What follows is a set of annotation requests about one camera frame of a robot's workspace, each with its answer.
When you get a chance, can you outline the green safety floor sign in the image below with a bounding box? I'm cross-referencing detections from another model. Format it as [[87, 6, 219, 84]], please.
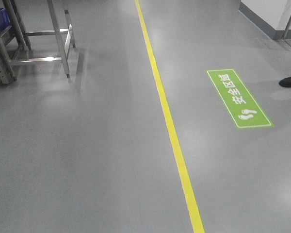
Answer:
[[207, 69, 273, 129]]

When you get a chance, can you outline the yellow floor line tape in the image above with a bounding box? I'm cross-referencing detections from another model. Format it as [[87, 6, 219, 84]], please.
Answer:
[[135, 0, 205, 233]]

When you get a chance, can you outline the blue bin on rack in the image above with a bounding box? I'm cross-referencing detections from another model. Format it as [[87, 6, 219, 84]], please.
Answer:
[[0, 8, 11, 33]]

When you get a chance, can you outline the stainless steel table frame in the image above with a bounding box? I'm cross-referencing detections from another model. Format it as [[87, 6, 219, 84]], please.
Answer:
[[0, 0, 76, 85]]

